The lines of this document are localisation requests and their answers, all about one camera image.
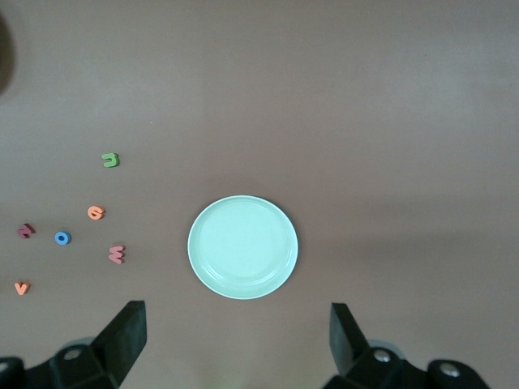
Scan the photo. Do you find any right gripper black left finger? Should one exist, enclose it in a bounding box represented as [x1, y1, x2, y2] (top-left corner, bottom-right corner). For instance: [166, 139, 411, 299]
[0, 300, 148, 389]

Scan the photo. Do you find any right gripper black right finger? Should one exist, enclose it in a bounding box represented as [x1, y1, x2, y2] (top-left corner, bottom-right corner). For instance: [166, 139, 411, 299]
[324, 302, 492, 389]

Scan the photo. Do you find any pink letter w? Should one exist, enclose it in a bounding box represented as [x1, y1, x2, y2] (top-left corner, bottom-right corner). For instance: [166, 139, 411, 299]
[107, 243, 127, 265]

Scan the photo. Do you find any green plate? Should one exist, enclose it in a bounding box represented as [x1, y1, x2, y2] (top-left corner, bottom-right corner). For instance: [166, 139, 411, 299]
[187, 194, 299, 301]

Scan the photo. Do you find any brown table cover sheet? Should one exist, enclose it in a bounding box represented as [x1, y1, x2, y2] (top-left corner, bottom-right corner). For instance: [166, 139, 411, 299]
[0, 0, 519, 389]

